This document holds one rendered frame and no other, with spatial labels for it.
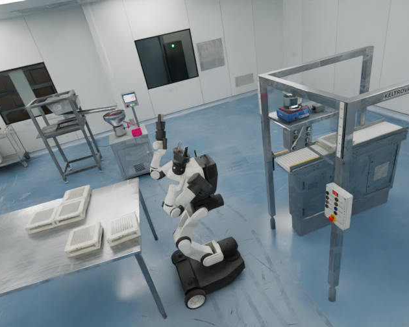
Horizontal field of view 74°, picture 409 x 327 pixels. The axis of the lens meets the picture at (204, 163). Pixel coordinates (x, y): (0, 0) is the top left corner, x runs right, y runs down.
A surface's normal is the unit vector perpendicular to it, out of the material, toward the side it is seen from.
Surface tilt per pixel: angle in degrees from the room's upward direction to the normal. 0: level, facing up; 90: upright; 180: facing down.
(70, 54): 90
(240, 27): 90
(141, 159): 90
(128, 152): 90
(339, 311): 0
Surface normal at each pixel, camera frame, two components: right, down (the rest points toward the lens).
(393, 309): -0.18, -0.86
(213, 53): 0.31, 0.42
